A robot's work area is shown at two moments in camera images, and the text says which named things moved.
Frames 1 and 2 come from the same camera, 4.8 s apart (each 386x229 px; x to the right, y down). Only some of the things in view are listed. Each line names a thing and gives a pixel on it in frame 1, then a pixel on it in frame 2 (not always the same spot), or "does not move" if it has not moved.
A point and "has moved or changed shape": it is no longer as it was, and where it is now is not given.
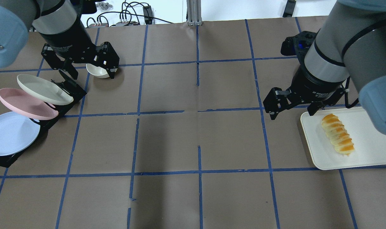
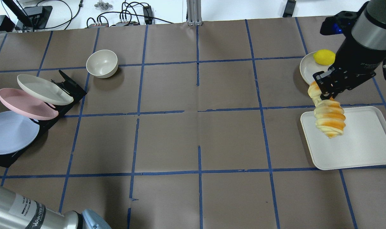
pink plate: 27,105 does not move
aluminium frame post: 194,9 does not move
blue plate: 10,132 does not move
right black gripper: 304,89 → 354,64
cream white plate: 43,90 does not move
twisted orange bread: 336,132 has moved or changed shape
